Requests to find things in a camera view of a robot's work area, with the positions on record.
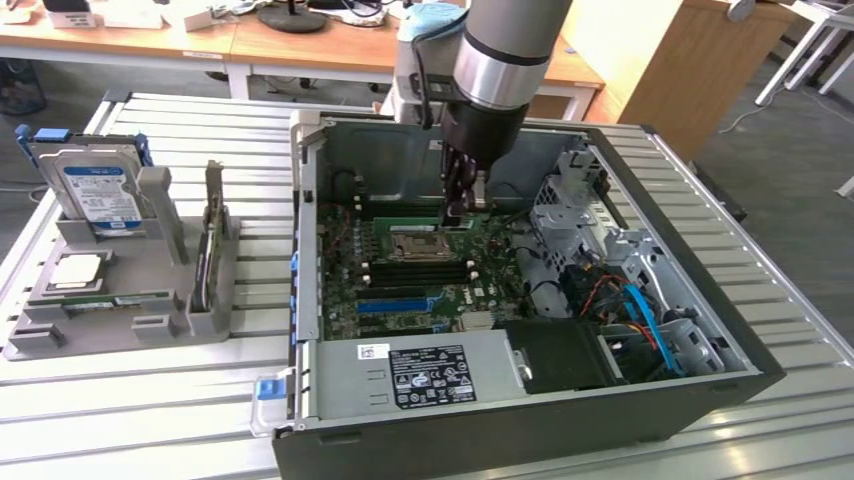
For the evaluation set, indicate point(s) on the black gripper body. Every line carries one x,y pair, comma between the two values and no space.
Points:
483,130

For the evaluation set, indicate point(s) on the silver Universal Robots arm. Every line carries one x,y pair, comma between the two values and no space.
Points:
507,45

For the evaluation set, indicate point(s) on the green RAM stick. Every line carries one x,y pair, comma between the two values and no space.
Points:
100,301
407,223

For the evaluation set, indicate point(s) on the black RAM slots bank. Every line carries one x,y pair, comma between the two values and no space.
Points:
420,274

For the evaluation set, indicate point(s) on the metal CPU socket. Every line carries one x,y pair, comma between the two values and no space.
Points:
421,246

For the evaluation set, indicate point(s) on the silver metal disk bay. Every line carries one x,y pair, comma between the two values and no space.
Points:
600,220

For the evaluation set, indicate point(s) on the green motherboard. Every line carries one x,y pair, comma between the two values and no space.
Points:
467,295

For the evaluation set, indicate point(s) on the blue expansion slot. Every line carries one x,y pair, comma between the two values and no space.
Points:
392,305

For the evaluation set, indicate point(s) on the small silver chipset heatsink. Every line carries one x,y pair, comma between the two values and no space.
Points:
476,322

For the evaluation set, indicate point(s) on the wooden cabinet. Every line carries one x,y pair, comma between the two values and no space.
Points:
667,65

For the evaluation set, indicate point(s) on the dark round lamp base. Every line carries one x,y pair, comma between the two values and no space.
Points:
292,20

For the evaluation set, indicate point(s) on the grey power supply with label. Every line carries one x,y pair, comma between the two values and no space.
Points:
373,370

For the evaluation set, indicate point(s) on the wooden office desk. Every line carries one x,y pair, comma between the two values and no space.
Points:
200,45

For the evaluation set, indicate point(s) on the blue case latch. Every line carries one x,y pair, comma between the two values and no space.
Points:
268,390

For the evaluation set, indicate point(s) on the black open PC case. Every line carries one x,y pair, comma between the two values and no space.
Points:
533,430

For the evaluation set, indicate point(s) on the grey parts rack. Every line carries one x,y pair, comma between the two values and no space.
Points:
166,320

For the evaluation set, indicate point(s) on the hard disk with blue carrier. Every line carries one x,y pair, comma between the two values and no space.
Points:
93,190

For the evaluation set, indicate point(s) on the silver CPU chip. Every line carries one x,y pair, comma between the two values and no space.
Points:
78,270

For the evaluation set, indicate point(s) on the white labelled box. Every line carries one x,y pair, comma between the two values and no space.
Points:
73,15

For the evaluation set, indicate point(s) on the black mesh waste basket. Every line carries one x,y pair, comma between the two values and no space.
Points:
20,90

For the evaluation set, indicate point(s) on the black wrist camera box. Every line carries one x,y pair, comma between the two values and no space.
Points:
436,90

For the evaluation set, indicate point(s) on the white table frame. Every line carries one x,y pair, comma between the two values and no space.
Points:
807,50

